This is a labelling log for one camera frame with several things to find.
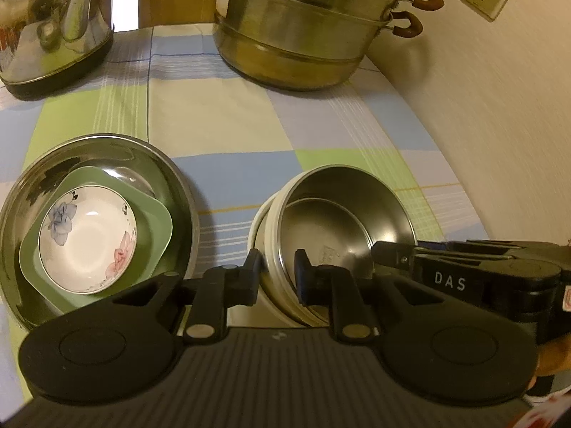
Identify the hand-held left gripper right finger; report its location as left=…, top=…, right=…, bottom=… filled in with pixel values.
left=293, top=250, right=442, bottom=344

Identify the stainless steel bowl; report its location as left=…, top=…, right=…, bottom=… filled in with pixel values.
left=259, top=165, right=416, bottom=326

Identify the stacked steel steamer pot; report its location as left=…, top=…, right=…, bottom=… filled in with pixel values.
left=183, top=0, right=445, bottom=92

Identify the red and white cloth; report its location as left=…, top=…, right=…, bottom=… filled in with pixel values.
left=522, top=394, right=571, bottom=428

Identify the stainless steel kettle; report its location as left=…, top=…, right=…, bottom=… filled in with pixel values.
left=0, top=0, right=116, bottom=101

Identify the small floral ceramic dish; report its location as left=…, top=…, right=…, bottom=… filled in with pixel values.
left=39, top=186, right=137, bottom=295

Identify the cream plastic bowl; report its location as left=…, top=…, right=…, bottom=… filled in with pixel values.
left=247, top=189, right=380, bottom=328

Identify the large round steel plate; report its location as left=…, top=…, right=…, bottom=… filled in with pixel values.
left=0, top=134, right=200, bottom=328

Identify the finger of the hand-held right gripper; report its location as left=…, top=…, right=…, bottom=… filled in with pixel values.
left=372, top=241, right=416, bottom=272
left=417, top=240, right=474, bottom=254

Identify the green square plate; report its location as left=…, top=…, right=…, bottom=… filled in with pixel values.
left=19, top=166, right=173, bottom=310

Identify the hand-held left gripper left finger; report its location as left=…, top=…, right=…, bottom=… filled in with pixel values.
left=115, top=249, right=264, bottom=344

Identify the person's right hand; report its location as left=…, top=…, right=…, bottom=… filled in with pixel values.
left=526, top=334, right=571, bottom=393

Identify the checked pastel tablecloth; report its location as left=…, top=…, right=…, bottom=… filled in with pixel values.
left=0, top=22, right=485, bottom=406

